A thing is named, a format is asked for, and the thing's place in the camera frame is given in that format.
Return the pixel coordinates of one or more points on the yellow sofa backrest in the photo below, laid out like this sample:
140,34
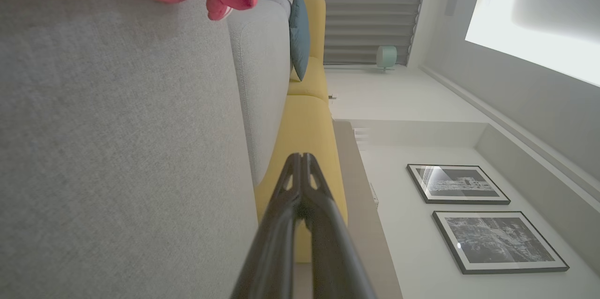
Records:
307,135

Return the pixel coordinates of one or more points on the pale green wall lamp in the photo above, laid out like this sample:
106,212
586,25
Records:
386,54

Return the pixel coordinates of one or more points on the grey pleated curtain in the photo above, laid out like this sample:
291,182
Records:
351,13

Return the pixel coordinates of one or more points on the blue throw pillow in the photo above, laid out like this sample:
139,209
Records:
300,36

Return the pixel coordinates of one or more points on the large grey sofa seat cushion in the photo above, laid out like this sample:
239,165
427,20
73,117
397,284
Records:
117,149

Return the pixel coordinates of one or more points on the black framed monochrome picture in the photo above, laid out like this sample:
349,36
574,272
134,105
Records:
499,242
457,184

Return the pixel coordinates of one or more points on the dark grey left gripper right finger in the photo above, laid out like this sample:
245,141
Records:
335,252

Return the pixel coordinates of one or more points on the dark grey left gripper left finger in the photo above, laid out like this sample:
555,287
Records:
274,242

